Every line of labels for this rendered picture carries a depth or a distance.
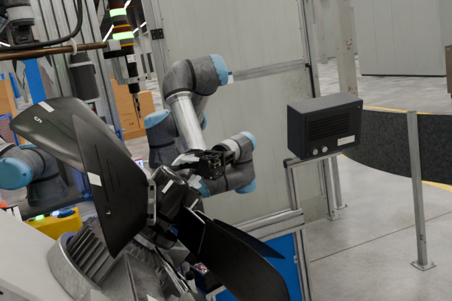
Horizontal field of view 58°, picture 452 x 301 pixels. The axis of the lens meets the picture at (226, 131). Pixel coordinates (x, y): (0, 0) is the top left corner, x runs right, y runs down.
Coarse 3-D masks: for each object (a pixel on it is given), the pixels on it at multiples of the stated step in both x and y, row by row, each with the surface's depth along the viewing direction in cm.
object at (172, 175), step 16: (160, 176) 87; (176, 176) 93; (160, 192) 85; (176, 192) 85; (192, 192) 86; (160, 208) 84; (176, 208) 85; (192, 208) 88; (160, 224) 86; (160, 240) 84; (176, 240) 89
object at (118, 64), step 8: (112, 40) 88; (104, 48) 88; (112, 48) 88; (120, 48) 89; (104, 56) 90; (112, 56) 88; (120, 56) 89; (112, 64) 91; (120, 64) 89; (120, 72) 90; (120, 80) 91; (128, 80) 90; (136, 80) 91; (144, 80) 92
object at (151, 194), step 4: (148, 180) 81; (152, 180) 84; (152, 184) 83; (148, 188) 81; (148, 192) 81; (152, 192) 83; (148, 196) 80; (152, 196) 83; (148, 200) 80; (148, 204) 80; (148, 208) 80; (152, 208) 82; (148, 212) 80; (152, 212) 82; (148, 220) 79; (152, 220) 82; (148, 224) 79; (152, 224) 82
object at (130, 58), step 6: (126, 48) 91; (132, 48) 92; (126, 54) 91; (132, 54) 91; (126, 60) 91; (132, 60) 91; (126, 66) 91; (132, 66) 92; (132, 72) 92; (126, 84) 93; (132, 84) 93; (138, 84) 93; (132, 90) 93; (138, 90) 94
